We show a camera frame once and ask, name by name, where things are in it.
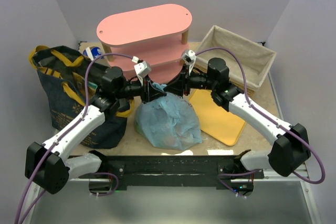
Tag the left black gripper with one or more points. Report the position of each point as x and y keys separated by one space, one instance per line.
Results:
x=146 y=91

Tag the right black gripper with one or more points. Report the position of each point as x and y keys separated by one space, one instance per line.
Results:
x=186 y=82

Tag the blue plastic bag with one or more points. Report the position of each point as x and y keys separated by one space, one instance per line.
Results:
x=169 y=122

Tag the dark denim tote bag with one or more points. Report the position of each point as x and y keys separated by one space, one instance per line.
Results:
x=61 y=72

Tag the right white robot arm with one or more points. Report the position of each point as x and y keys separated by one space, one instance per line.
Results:
x=288 y=143

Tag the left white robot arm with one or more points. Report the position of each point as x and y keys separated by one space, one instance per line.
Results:
x=50 y=165

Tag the pink three-tier shelf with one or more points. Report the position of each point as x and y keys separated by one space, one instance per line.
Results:
x=157 y=35

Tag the yellow tray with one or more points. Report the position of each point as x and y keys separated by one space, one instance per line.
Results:
x=214 y=120

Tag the blue white can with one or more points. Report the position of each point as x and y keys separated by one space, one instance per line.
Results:
x=92 y=52

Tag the wicker basket with liner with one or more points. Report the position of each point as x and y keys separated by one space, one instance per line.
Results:
x=254 y=58

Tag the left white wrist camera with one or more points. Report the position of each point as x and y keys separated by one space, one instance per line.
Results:
x=141 y=67

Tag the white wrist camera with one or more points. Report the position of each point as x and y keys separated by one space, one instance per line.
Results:
x=189 y=56
x=141 y=67

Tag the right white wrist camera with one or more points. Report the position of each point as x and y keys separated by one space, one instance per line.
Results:
x=189 y=56

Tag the black base frame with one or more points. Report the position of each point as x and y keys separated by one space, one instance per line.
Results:
x=219 y=171

